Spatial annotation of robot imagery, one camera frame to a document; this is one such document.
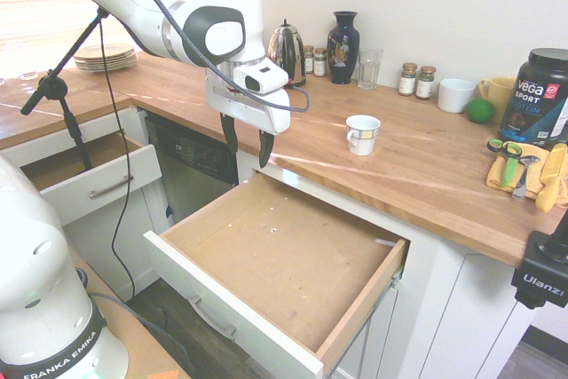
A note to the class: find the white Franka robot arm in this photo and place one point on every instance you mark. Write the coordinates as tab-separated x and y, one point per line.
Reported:
126	2

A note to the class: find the large open wooden drawer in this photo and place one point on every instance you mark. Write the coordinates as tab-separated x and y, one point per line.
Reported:
275	255

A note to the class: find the stainless steel dishwasher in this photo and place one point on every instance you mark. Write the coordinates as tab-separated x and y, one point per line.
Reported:
195	183

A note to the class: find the black Ulanzi clamp camera mount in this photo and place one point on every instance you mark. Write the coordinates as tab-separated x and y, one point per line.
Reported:
539	272

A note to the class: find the chrome electric kettle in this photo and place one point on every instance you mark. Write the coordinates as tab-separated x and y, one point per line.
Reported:
289	48

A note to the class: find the stack of beige plates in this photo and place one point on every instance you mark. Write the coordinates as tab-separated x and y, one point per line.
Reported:
106	59

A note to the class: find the plain white cup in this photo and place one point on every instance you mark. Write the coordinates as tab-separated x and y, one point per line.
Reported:
456	96

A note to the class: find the spice jar with copper lid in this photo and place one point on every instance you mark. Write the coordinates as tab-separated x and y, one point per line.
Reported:
425	84
407	81

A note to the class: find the black boom camera stand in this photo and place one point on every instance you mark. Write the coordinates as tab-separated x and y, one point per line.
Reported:
49	86

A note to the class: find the yellow cloth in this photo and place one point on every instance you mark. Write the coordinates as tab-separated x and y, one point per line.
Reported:
494	178

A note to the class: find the dark blue floral vase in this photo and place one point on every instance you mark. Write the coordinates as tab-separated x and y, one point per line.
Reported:
341	50

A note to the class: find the black Vega protein tub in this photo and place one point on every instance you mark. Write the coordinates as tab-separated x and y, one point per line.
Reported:
534	99

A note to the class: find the small white patterned mug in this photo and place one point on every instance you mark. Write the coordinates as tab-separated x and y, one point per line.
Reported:
361	141

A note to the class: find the window blinds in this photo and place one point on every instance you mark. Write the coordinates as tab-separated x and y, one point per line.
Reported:
26	10

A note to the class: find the green lime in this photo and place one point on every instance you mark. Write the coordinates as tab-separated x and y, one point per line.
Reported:
479	111

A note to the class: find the white kitchen base cabinet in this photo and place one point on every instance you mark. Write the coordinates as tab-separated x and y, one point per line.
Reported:
97	241
444	308

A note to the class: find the small spice jar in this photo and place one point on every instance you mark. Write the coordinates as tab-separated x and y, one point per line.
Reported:
309	59
320	63

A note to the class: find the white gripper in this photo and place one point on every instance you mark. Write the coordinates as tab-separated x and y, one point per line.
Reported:
248	108

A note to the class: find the yellow mug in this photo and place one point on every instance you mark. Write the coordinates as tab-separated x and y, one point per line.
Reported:
500	95

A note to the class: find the clear drinking glass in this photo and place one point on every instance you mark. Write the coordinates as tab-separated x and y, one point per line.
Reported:
369	70

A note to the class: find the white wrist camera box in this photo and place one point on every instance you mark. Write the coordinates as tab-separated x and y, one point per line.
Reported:
262	77

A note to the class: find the small open white drawer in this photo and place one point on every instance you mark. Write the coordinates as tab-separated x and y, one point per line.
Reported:
102	175

